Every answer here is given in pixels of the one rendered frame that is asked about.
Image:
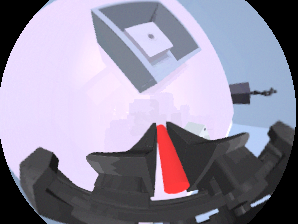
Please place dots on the red peg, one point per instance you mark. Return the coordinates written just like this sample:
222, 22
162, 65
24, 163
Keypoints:
172, 173

